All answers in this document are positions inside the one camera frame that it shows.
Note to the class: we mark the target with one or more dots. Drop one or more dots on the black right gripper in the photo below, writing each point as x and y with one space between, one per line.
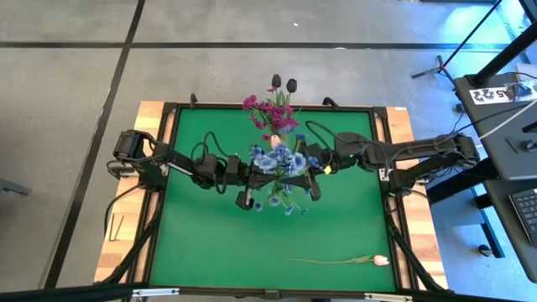
321 161

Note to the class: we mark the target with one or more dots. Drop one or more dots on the thick black pole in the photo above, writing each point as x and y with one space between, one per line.
503 56

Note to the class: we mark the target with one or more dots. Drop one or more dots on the black keyboard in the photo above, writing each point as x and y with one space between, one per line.
526 214

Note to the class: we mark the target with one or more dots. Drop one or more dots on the black caster wheel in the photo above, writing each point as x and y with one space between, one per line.
486 250

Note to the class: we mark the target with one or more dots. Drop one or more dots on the silver metal bracket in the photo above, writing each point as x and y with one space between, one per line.
155 292
388 297

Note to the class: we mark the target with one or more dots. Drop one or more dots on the small pink tulip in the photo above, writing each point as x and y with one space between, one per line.
381 260

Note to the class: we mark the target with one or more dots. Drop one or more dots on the dark grey desk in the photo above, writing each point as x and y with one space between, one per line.
495 126

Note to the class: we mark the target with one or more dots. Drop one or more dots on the black hex key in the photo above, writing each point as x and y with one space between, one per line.
112 228
119 228

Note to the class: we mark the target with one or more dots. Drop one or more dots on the purple artificial flower bunch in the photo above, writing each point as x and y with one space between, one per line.
250 102
289 123

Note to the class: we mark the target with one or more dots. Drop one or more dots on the black desk device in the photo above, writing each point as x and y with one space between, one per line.
528 145

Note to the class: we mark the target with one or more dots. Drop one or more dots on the black tripod stand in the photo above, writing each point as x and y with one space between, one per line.
439 66

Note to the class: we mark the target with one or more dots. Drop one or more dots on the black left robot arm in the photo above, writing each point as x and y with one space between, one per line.
184 164

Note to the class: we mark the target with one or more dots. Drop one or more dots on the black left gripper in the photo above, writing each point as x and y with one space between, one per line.
247 176

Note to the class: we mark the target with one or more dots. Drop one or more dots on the blue artificial flower bunch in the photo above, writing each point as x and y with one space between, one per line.
273 201
289 161

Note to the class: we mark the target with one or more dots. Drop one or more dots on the green table mat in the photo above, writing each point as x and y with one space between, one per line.
210 251

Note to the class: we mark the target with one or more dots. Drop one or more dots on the white printed label sheet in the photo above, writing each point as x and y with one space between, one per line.
491 95

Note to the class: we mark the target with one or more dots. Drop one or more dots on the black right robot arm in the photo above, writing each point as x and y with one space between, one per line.
419 147

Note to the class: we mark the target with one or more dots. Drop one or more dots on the grey furniture foot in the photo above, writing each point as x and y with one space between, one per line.
14 186

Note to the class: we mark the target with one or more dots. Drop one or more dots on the black aluminium table frame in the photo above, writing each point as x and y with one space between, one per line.
235 105

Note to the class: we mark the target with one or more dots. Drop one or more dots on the black artificial tulip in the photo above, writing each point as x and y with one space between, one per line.
276 80
291 85

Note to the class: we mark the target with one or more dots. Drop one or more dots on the white box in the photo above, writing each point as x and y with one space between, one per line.
526 72

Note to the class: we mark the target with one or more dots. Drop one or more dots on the small white corner bracket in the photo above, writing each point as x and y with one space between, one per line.
385 174
164 169

